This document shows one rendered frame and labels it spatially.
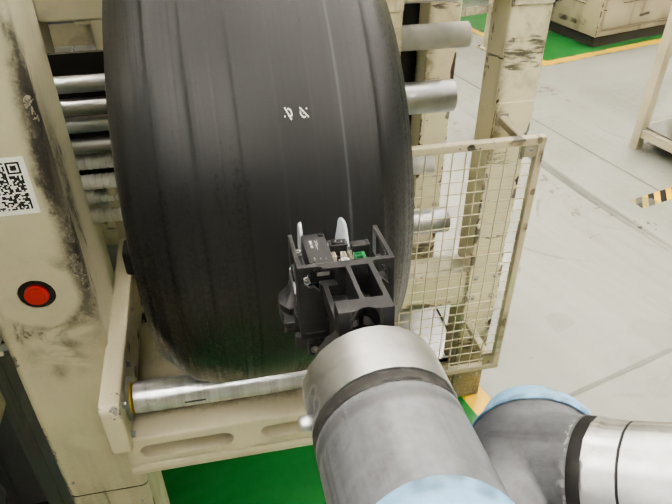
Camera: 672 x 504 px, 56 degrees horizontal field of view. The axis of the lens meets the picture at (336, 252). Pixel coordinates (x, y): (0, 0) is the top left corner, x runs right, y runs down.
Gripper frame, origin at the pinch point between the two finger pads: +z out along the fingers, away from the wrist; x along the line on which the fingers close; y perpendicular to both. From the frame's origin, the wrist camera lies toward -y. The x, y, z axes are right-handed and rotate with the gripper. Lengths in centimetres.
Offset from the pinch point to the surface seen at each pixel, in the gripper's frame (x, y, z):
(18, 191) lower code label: 31.2, 0.5, 22.0
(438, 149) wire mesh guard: -36, -16, 65
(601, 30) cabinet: -283, -63, 393
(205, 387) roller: 13.6, -29.8, 18.7
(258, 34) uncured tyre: 3.0, 18.5, 10.2
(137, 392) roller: 22.7, -29.3, 19.2
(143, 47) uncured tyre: 13.5, 17.9, 10.5
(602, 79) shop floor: -252, -83, 334
